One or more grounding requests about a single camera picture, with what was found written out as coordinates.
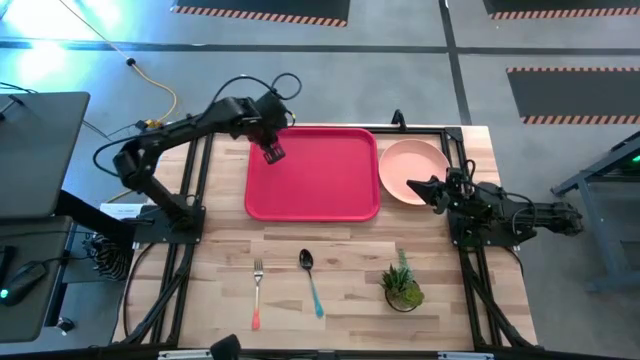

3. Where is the dark metal cart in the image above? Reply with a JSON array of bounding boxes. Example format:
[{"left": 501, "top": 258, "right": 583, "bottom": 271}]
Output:
[{"left": 549, "top": 130, "right": 640, "bottom": 294}]

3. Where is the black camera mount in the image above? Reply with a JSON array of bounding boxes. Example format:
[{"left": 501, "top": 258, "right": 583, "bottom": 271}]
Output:
[{"left": 209, "top": 333, "right": 242, "bottom": 360}]

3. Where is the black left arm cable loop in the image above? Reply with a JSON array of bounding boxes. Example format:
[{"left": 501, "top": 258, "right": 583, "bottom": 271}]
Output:
[{"left": 209, "top": 71, "right": 304, "bottom": 126}]

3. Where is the red plastic tray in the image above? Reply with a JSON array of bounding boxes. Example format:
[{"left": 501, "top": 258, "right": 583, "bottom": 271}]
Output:
[{"left": 244, "top": 126, "right": 382, "bottom": 223}]

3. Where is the yellow extension cable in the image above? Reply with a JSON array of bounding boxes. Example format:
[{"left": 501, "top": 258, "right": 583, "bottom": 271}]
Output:
[{"left": 57, "top": 0, "right": 179, "bottom": 129}]

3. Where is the pink round plate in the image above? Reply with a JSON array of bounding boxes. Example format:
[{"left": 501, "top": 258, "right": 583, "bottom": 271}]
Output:
[{"left": 378, "top": 138, "right": 451, "bottom": 207}]

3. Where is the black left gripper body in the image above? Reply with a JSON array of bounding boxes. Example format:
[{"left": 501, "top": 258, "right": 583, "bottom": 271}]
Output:
[{"left": 251, "top": 91, "right": 296, "bottom": 148}]

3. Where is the grey laptop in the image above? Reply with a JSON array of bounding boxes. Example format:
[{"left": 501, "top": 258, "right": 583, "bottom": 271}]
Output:
[{"left": 0, "top": 91, "right": 92, "bottom": 220}]

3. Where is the black computer mouse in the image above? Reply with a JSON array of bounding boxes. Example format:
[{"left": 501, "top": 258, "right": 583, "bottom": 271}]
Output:
[{"left": 0, "top": 260, "right": 48, "bottom": 307}]

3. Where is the silver metal bracket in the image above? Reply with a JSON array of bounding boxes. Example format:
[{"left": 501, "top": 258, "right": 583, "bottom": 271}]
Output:
[
  {"left": 436, "top": 351, "right": 496, "bottom": 360},
  {"left": 156, "top": 349, "right": 214, "bottom": 360}
]

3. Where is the black coiled cable bundle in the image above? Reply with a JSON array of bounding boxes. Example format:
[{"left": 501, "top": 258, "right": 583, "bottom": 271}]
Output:
[{"left": 89, "top": 233, "right": 135, "bottom": 282}]

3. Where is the grey side desk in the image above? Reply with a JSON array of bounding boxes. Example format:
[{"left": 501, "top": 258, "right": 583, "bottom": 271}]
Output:
[{"left": 0, "top": 215, "right": 76, "bottom": 345}]

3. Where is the dark spoon blue handle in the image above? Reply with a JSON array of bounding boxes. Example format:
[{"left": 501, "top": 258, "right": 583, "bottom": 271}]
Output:
[{"left": 298, "top": 248, "right": 325, "bottom": 320}]

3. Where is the black mat hazard stripe edge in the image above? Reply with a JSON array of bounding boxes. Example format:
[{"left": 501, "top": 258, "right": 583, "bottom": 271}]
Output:
[
  {"left": 481, "top": 0, "right": 640, "bottom": 21},
  {"left": 171, "top": 0, "right": 352, "bottom": 28},
  {"left": 505, "top": 66, "right": 640, "bottom": 126}
]

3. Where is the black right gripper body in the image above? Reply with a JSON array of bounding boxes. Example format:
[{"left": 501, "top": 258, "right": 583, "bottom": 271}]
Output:
[{"left": 432, "top": 167, "right": 477, "bottom": 215}]

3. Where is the small green potted plant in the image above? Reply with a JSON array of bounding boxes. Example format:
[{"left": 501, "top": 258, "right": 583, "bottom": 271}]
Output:
[{"left": 379, "top": 248, "right": 426, "bottom": 314}]

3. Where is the black left arm base cable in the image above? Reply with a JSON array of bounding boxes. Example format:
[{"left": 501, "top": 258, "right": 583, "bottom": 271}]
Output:
[{"left": 91, "top": 133, "right": 149, "bottom": 179}]

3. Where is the white paper label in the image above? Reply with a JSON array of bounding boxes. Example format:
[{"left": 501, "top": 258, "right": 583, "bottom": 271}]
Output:
[{"left": 99, "top": 201, "right": 147, "bottom": 222}]

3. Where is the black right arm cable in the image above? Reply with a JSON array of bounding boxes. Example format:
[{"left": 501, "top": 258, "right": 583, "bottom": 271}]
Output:
[{"left": 508, "top": 190, "right": 539, "bottom": 237}]

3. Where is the black aluminium table frame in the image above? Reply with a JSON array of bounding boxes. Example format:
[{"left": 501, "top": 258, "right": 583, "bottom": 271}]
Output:
[{"left": 112, "top": 122, "right": 539, "bottom": 360}]

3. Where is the silver fork orange handle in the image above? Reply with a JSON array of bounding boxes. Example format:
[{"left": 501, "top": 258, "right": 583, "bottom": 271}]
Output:
[{"left": 251, "top": 257, "right": 265, "bottom": 332}]

